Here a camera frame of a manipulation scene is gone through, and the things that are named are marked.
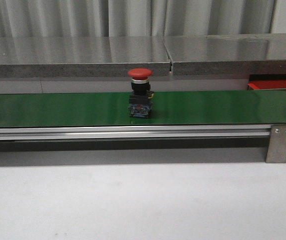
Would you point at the red mushroom push button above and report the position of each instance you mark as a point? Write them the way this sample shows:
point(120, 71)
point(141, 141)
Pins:
point(140, 100)

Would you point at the grey stone shelf left slab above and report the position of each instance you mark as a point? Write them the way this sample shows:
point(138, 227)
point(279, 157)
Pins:
point(81, 56)

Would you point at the grey stone shelf slab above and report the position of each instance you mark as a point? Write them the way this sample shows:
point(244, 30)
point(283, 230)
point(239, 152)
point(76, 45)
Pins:
point(81, 56)
point(241, 54)

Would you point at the green conveyor belt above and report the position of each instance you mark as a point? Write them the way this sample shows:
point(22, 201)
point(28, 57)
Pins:
point(169, 108)

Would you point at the grey stone shelf right slab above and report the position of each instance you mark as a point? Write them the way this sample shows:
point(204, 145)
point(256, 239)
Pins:
point(241, 54)

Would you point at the red plastic bin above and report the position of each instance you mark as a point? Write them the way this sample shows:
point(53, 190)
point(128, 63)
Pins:
point(267, 81)

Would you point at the grey pleated curtain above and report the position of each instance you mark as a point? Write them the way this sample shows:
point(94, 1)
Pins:
point(114, 18)

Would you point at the aluminium conveyor frame rail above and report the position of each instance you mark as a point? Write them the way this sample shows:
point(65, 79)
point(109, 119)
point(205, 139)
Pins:
point(142, 132)

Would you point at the steel conveyor support bracket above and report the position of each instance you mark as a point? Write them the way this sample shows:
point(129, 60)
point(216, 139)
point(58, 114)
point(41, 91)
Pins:
point(277, 146)

